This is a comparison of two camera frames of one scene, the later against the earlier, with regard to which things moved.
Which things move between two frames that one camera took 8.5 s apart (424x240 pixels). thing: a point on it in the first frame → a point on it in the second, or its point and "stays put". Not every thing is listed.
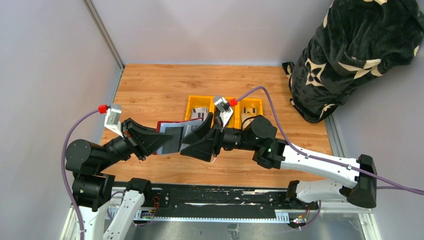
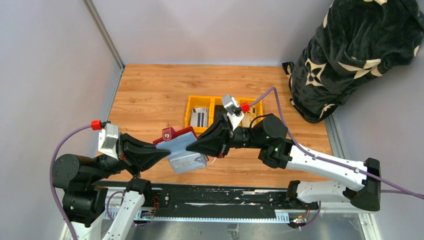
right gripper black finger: [196, 136] → [218, 129]
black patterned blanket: [355, 41] stays put
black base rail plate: [253, 201] stays put
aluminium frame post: [102, 29] stays put
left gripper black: [142, 139] → [136, 158]
